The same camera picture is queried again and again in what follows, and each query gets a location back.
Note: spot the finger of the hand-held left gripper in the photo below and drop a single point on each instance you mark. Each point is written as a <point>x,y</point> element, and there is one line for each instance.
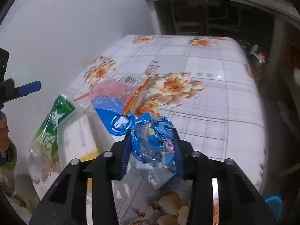
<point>25,88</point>
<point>1,103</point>

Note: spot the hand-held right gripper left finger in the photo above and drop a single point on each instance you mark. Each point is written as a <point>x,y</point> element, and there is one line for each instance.
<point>125,154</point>

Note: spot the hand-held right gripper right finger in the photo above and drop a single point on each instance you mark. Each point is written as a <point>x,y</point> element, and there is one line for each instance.
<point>178,154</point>

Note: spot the blue wrapper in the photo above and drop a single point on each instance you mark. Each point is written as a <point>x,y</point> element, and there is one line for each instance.
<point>152,140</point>

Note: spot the green label plastic bottle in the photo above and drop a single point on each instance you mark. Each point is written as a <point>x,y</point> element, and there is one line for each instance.
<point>46,126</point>

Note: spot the yellow white carton box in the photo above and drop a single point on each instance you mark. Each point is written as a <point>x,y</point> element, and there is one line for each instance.
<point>77,136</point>

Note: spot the clear plastic zip bag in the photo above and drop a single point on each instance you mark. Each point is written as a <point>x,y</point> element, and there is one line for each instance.
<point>110,89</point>

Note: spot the blue plastic basket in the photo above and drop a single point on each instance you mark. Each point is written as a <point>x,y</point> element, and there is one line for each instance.
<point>275,208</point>

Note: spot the person's left hand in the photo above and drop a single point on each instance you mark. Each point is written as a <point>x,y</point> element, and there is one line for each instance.
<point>3,131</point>

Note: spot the floral tablecloth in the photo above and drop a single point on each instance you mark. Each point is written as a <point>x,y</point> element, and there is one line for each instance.
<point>211,112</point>

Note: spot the cooking oil bottle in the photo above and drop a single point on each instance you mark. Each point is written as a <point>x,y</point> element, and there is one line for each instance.
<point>259,65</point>

